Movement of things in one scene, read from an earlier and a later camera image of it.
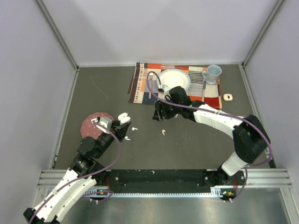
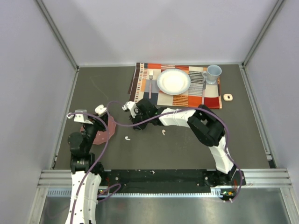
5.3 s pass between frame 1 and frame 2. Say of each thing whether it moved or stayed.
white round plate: stayed
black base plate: stayed
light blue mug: stayed
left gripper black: moved
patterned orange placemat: stayed
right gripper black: moved
